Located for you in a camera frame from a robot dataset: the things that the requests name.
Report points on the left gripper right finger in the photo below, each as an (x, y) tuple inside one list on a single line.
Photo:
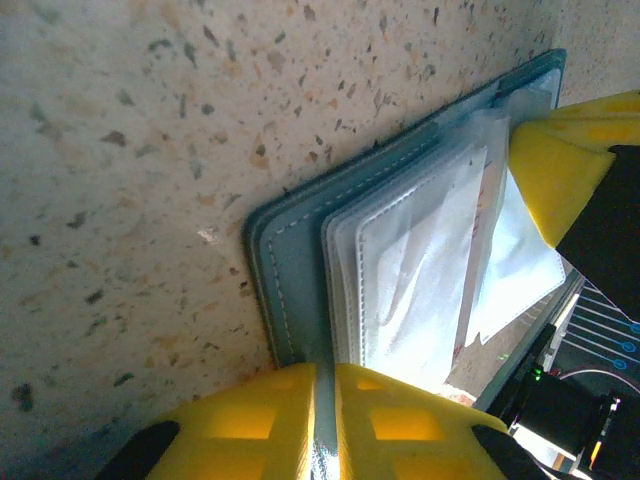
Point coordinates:
[(400, 435)]

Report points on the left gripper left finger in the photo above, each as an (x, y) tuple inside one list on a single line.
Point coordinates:
[(240, 425)]

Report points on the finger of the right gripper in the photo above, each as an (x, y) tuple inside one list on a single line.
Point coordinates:
[(560, 185)]

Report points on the teal leather card holder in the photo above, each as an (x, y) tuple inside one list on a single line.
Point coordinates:
[(295, 260)]

